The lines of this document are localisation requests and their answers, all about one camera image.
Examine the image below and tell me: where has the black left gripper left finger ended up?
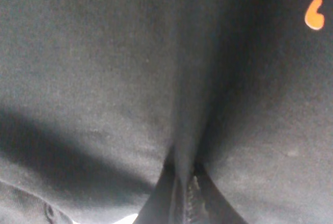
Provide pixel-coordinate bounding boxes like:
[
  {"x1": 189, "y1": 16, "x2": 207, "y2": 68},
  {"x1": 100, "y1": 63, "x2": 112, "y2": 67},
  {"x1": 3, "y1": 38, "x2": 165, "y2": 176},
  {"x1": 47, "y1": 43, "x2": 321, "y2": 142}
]
[{"x1": 136, "y1": 146, "x2": 182, "y2": 224}]

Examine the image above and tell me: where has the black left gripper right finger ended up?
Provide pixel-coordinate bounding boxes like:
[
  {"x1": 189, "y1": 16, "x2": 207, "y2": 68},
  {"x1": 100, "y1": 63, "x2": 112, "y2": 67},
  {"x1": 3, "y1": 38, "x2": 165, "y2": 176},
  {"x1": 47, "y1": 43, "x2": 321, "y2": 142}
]
[{"x1": 187, "y1": 163, "x2": 246, "y2": 224}]

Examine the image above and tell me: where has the black printed t-shirt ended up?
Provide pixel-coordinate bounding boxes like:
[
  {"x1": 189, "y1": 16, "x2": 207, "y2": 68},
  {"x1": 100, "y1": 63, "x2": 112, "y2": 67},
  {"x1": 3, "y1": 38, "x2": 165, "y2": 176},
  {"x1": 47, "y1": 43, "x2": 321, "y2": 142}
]
[{"x1": 1, "y1": 0, "x2": 332, "y2": 223}]

